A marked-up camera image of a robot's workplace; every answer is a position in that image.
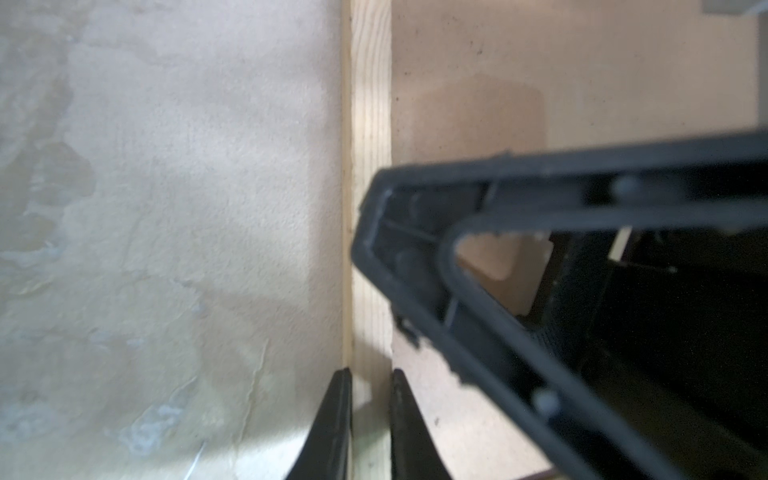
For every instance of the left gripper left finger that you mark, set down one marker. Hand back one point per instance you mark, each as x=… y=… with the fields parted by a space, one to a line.
x=324 y=455

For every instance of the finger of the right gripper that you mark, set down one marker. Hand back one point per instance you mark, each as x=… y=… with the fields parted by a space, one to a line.
x=460 y=251

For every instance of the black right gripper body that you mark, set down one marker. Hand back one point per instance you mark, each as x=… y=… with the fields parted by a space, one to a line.
x=672 y=336

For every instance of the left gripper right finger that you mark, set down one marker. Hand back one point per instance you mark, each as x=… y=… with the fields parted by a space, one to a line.
x=413 y=452

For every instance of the light wooden picture frame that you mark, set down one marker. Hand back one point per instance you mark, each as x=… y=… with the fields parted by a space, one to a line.
x=366 y=58

